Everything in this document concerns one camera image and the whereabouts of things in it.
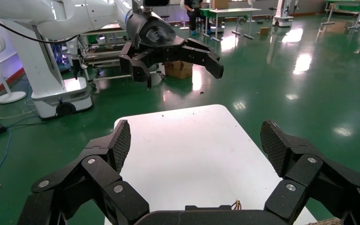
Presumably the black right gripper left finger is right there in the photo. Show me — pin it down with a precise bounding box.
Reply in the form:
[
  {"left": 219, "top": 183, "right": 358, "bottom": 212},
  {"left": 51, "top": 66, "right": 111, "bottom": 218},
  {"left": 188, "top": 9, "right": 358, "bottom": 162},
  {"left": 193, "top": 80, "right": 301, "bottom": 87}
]
[{"left": 17, "top": 119, "right": 150, "bottom": 225}]

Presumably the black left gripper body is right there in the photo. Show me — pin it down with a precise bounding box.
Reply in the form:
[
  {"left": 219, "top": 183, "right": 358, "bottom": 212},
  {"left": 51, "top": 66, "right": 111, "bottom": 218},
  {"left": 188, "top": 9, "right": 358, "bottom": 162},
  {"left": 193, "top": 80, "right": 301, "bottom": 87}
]
[{"left": 126, "top": 12, "right": 186, "bottom": 65}]

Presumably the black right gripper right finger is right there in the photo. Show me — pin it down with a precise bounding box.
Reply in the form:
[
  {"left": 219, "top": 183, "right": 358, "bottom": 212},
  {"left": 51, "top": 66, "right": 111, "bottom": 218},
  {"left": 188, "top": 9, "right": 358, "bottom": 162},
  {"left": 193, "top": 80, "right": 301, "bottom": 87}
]
[{"left": 260, "top": 119, "right": 360, "bottom": 225}]

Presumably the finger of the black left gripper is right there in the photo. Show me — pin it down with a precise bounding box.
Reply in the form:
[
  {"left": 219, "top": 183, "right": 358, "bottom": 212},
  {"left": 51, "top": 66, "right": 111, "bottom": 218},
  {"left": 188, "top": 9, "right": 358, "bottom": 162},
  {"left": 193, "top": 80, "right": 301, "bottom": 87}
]
[
  {"left": 119, "top": 41, "right": 156, "bottom": 90},
  {"left": 180, "top": 38, "right": 225, "bottom": 80}
]

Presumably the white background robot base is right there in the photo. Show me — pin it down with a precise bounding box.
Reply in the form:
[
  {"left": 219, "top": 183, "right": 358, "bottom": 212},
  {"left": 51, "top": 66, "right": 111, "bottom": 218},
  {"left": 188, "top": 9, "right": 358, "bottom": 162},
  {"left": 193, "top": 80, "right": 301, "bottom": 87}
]
[{"left": 272, "top": 0, "right": 295, "bottom": 28}]

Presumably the large brown cardboard box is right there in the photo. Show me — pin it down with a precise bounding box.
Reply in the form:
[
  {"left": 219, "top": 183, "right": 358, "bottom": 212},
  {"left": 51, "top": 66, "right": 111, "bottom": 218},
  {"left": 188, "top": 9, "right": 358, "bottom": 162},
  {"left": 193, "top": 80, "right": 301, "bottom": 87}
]
[{"left": 164, "top": 60, "right": 194, "bottom": 80}]

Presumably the metal wheeled cart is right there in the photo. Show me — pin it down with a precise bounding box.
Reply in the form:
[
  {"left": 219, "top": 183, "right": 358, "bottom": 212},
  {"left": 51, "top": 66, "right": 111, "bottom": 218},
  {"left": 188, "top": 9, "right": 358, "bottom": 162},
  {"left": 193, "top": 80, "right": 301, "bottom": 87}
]
[{"left": 80, "top": 23, "right": 165, "bottom": 91}]

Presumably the seated person in black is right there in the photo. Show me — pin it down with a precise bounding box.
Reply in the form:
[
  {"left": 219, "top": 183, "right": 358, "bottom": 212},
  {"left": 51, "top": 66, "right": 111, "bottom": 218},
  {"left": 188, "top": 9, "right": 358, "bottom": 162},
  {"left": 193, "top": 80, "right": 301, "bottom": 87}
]
[{"left": 184, "top": 0, "right": 212, "bottom": 36}]

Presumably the table with green cloth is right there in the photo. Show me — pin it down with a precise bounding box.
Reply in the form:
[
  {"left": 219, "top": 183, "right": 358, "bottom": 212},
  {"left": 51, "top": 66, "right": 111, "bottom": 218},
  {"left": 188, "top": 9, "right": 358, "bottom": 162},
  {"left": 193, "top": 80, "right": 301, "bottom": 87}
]
[{"left": 200, "top": 7, "right": 262, "bottom": 43}]

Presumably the cardboard box with plain sides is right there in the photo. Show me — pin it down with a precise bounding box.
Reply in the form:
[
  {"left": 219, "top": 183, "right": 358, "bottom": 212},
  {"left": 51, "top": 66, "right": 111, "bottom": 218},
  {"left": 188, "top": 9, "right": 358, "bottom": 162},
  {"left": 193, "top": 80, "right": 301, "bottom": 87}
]
[{"left": 211, "top": 0, "right": 230, "bottom": 10}]

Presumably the white robot body with base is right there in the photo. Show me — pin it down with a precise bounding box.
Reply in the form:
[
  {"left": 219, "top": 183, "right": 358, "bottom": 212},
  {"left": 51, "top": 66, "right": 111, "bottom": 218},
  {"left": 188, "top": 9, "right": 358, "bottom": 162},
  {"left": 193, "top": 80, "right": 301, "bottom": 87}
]
[{"left": 0, "top": 22, "right": 94, "bottom": 120}]

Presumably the long green table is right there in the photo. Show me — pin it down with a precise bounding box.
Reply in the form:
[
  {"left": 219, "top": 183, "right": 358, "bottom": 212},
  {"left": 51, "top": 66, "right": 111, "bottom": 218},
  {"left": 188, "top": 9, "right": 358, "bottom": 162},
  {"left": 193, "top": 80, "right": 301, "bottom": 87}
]
[{"left": 321, "top": 0, "right": 360, "bottom": 30}]

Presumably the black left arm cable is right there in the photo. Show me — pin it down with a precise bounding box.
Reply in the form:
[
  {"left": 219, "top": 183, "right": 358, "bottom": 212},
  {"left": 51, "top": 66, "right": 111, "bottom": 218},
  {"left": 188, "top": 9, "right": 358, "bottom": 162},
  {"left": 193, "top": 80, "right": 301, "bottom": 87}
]
[{"left": 0, "top": 14, "right": 81, "bottom": 44}]

